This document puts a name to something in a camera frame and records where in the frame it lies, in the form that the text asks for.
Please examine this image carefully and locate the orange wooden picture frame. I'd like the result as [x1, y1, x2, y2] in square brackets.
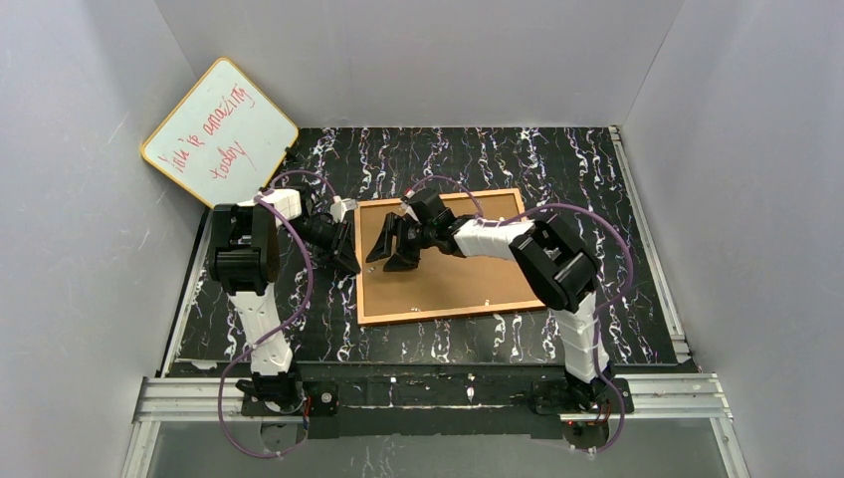
[353, 187, 548, 328]

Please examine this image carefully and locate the brown cardboard backing board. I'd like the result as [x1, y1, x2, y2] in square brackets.
[360, 194, 538, 320]

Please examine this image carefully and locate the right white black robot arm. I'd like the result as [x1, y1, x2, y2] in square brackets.
[365, 188, 609, 383]

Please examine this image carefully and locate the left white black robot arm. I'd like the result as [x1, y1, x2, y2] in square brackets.
[207, 185, 360, 377]

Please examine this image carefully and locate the whiteboard with red writing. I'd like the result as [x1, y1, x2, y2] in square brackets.
[140, 57, 300, 208]

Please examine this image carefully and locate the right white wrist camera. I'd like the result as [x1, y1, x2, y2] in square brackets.
[399, 188, 420, 223]

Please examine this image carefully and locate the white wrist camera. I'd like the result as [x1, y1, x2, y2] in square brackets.
[329, 195, 358, 224]
[399, 188, 420, 223]

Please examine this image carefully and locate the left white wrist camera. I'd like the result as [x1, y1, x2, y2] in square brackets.
[329, 195, 358, 224]

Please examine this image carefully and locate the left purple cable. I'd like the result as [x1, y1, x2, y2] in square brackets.
[217, 169, 340, 460]

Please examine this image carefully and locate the purple cable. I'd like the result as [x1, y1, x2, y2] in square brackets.
[405, 174, 636, 455]
[217, 169, 340, 460]

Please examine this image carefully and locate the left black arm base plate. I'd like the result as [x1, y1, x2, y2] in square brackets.
[236, 378, 339, 417]

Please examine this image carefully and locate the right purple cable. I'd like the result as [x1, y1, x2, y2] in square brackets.
[405, 174, 636, 455]

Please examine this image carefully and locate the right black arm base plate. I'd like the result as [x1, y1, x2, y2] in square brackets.
[525, 378, 635, 415]

